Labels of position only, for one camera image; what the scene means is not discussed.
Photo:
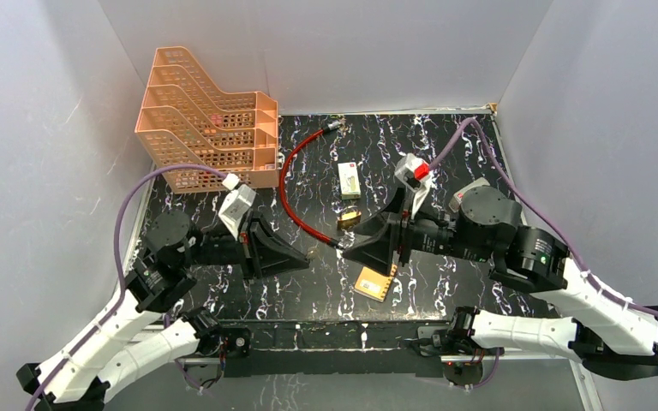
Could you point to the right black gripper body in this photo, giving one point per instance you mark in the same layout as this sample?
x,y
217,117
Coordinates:
x,y
402,231

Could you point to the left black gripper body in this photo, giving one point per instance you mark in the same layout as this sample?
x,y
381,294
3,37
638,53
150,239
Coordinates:
x,y
247,247

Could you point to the brass padlock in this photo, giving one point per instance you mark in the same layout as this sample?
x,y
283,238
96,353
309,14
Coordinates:
x,y
348,218

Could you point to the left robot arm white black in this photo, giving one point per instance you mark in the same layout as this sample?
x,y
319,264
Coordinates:
x,y
100,360

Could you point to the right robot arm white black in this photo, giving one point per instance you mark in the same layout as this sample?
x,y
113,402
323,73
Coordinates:
x,y
601,333

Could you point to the orange spiral notebook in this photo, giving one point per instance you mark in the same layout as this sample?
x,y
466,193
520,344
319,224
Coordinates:
x,y
374,285

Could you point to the white green small box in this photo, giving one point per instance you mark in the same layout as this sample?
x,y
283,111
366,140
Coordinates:
x,y
349,184

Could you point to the orange plastic file rack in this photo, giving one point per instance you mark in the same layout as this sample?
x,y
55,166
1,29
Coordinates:
x,y
185,118

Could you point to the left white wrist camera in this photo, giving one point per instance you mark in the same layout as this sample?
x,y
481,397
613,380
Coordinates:
x,y
238,201

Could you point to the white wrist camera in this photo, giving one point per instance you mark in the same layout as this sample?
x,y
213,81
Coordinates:
x,y
238,201
416,177

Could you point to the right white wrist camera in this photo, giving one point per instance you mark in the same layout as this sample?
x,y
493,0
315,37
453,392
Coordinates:
x,y
416,177

